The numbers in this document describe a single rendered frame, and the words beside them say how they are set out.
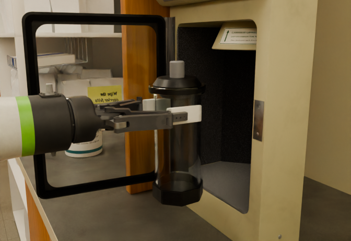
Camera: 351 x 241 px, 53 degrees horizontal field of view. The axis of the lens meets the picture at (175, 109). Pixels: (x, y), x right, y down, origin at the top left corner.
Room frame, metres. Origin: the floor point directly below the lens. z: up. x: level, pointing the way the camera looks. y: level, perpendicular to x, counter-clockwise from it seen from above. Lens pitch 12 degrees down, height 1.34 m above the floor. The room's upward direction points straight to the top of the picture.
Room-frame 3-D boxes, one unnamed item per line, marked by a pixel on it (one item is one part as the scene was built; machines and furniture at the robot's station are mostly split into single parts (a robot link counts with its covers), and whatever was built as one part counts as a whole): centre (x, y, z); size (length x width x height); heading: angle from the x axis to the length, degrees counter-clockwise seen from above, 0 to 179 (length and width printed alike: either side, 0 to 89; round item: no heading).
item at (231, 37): (0.74, -0.16, 1.34); 0.18 x 0.18 x 0.05
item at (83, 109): (0.57, 0.14, 1.21); 0.09 x 0.08 x 0.07; 121
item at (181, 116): (0.58, 0.00, 1.20); 0.05 x 0.03 x 0.01; 120
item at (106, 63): (0.77, 0.16, 1.19); 0.30 x 0.01 x 0.40; 113
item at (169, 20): (0.83, 0.01, 1.19); 0.03 x 0.02 x 0.39; 31
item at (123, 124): (0.55, 0.10, 1.21); 0.05 x 0.05 x 0.02; 3
